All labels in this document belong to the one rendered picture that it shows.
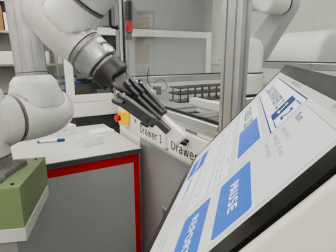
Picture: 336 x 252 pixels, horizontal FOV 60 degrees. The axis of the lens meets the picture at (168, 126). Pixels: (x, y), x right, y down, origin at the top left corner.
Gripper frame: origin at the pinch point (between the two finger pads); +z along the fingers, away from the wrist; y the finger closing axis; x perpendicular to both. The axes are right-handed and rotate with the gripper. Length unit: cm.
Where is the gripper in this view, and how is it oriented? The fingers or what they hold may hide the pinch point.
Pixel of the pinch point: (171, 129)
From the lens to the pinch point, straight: 64.9
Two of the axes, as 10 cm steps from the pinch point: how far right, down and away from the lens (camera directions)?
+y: 3.1, -3.9, 8.7
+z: 7.3, 6.8, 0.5
